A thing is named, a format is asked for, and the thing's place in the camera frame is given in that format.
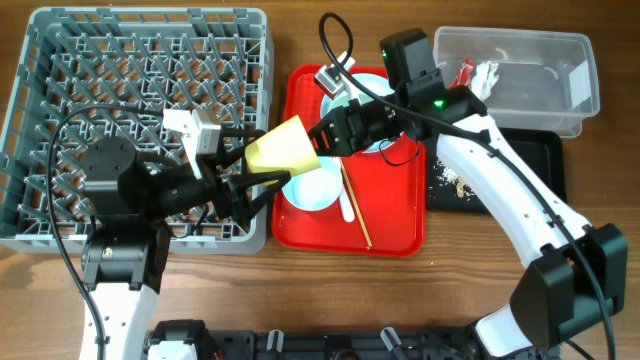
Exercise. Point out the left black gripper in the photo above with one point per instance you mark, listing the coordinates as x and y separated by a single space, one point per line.
261 179

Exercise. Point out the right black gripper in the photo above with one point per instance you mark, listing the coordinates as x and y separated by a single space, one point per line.
350 130

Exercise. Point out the yellow plastic cup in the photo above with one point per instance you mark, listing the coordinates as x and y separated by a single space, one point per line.
285 148

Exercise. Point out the light blue bowl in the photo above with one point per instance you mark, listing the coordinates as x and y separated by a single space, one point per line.
315 190

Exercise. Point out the white plastic fork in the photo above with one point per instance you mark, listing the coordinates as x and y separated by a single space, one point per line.
345 203

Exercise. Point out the rice and food scraps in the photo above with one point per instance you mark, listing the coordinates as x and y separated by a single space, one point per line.
446 176

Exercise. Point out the red snack wrapper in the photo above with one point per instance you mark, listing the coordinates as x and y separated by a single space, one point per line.
465 74

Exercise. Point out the pale green bowl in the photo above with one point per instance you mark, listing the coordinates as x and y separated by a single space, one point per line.
342 100

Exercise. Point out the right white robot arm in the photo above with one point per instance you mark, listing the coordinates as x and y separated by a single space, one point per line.
574 273

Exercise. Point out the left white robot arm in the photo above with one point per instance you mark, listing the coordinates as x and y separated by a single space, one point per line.
126 252

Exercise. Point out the grey plastic dishwasher rack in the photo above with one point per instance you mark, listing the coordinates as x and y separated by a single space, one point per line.
86 74

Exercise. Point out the black waste tray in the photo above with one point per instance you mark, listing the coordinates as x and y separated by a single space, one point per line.
541 150

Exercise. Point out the clear plastic waste bin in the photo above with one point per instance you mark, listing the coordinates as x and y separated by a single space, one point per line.
546 80

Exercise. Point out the light blue round plate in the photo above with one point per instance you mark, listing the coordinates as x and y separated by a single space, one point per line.
379 85

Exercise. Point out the red plastic tray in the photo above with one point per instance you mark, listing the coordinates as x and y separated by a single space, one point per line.
390 188

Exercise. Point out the wooden chopstick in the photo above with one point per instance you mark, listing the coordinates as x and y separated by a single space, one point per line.
355 205

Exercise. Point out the crumpled white tissue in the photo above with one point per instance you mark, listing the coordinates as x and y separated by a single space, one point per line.
484 79

